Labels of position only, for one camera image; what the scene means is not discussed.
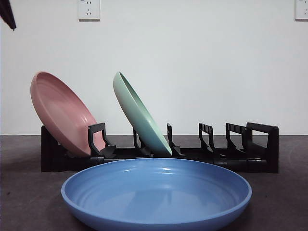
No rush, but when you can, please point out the pink round plate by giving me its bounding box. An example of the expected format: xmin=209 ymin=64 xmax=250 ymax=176
xmin=30 ymin=71 xmax=109 ymax=157

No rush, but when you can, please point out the green round plate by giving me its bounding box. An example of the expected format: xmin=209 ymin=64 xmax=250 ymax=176
xmin=113 ymin=71 xmax=174 ymax=157

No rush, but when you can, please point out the blue round plate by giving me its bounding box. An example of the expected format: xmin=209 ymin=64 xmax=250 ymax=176
xmin=60 ymin=157 xmax=253 ymax=231

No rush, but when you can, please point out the black plate rack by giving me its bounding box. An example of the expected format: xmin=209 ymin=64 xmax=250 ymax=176
xmin=40 ymin=122 xmax=280 ymax=174

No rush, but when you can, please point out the white wall socket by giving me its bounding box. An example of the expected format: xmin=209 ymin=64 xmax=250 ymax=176
xmin=295 ymin=0 xmax=308 ymax=21
xmin=78 ymin=0 xmax=101 ymax=22

